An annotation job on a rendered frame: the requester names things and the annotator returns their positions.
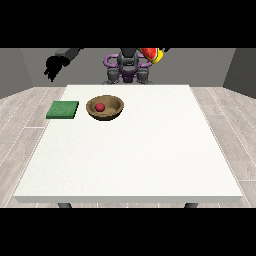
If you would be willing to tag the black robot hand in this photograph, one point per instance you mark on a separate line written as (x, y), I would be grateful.
(165, 50)
(54, 66)

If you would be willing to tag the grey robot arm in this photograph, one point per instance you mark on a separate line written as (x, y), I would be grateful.
(69, 52)

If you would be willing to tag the green square pad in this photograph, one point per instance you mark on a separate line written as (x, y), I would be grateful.
(62, 109)

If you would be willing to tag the small red ball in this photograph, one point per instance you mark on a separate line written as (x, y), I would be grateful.
(100, 107)

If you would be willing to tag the brown wooden bowl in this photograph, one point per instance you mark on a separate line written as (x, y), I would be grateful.
(112, 110)

